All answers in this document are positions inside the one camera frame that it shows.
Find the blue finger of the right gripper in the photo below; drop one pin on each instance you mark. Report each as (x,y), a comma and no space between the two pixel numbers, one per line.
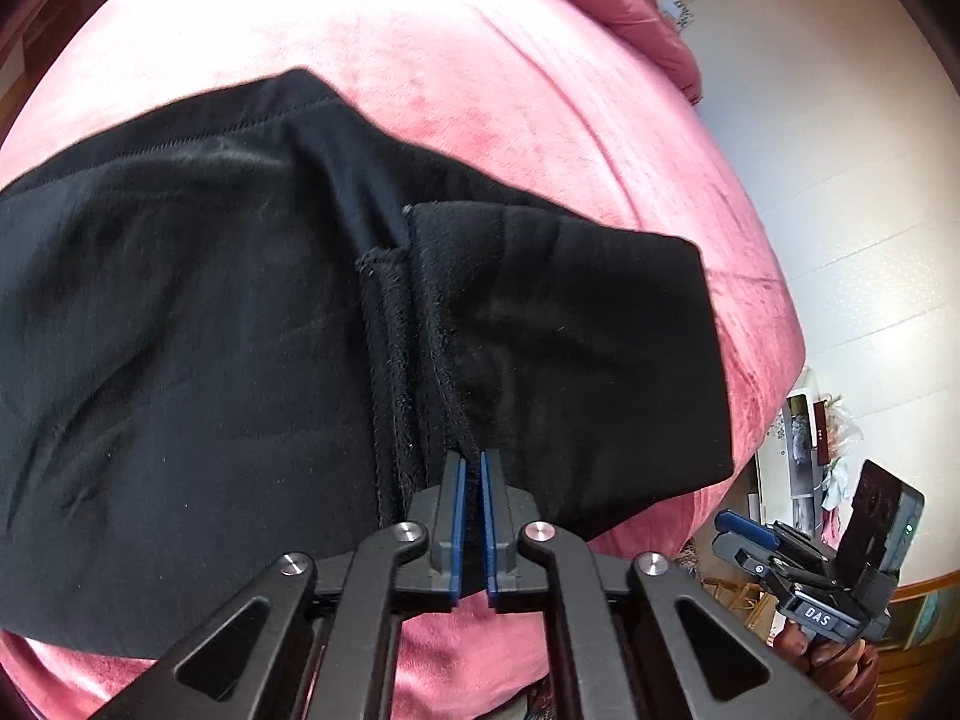
(729,521)

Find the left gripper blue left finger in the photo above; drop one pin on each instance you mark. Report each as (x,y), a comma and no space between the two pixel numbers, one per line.
(435,577)

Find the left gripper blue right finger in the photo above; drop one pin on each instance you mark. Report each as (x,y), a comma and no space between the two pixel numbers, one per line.
(511,580)

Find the black pants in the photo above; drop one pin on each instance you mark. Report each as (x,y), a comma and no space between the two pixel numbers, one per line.
(251,322)

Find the person's right hand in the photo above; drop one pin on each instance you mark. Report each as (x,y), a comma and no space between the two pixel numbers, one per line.
(848,672)

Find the white shelf with clutter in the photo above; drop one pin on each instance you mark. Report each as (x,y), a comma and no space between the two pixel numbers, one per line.
(804,475)

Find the pink bed with sheet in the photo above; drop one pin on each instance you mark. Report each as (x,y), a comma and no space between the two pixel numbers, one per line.
(532,93)

